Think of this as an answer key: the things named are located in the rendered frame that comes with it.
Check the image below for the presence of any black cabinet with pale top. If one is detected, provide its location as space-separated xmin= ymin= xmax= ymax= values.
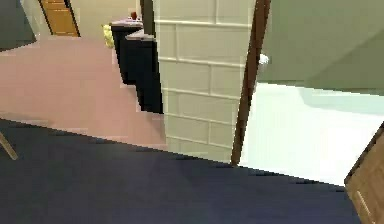
xmin=109 ymin=18 xmax=144 ymax=86
xmin=124 ymin=29 xmax=164 ymax=115

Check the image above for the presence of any yellow lumpy object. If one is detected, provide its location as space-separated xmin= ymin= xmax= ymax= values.
xmin=101 ymin=23 xmax=116 ymax=49

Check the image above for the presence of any cream panelled room door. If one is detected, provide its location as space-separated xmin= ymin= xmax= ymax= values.
xmin=152 ymin=0 xmax=272 ymax=167

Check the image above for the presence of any orange wooden room door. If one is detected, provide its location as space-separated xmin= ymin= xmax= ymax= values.
xmin=37 ymin=0 xmax=81 ymax=38

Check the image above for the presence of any tan wooden furniture leg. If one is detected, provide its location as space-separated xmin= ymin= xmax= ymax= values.
xmin=0 ymin=131 xmax=19 ymax=161

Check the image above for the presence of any brown wooden room door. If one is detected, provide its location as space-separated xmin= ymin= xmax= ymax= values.
xmin=343 ymin=121 xmax=384 ymax=224

